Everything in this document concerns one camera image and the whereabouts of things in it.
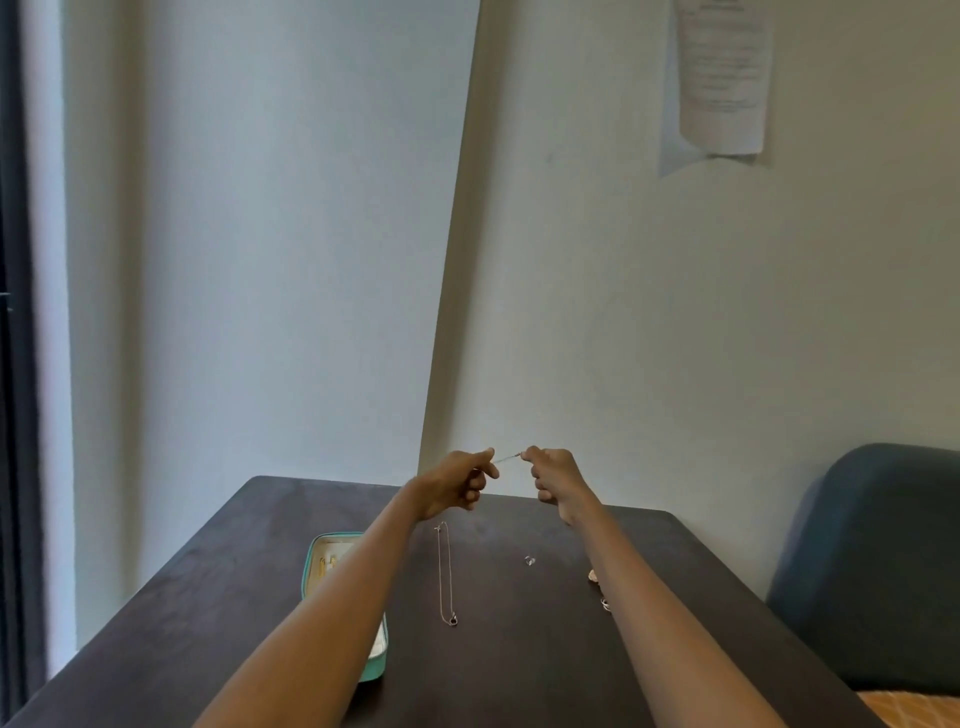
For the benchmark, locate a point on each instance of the person's left hand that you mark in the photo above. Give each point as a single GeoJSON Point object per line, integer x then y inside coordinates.
{"type": "Point", "coordinates": [444, 484]}

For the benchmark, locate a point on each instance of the person's left forearm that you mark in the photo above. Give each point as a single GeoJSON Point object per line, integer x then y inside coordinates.
{"type": "Point", "coordinates": [330, 607]}

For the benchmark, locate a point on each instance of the blue upholstered chair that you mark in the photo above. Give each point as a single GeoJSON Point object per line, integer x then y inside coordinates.
{"type": "Point", "coordinates": [877, 570]}

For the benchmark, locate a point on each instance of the person's right fingers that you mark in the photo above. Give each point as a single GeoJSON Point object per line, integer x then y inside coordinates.
{"type": "Point", "coordinates": [537, 472]}

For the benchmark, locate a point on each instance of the person's left thumb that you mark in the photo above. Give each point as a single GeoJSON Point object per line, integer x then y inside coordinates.
{"type": "Point", "coordinates": [487, 469]}

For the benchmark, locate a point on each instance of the person's right hand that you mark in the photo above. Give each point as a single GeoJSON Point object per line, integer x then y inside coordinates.
{"type": "Point", "coordinates": [559, 476]}

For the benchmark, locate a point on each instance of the white paper notice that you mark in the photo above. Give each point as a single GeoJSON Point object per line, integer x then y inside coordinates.
{"type": "Point", "coordinates": [721, 75]}

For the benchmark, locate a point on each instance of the person's right forearm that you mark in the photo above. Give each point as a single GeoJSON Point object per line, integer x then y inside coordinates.
{"type": "Point", "coordinates": [667, 630]}

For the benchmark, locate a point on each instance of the teal jewelry box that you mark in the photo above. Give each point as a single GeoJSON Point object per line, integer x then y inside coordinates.
{"type": "Point", "coordinates": [330, 570]}

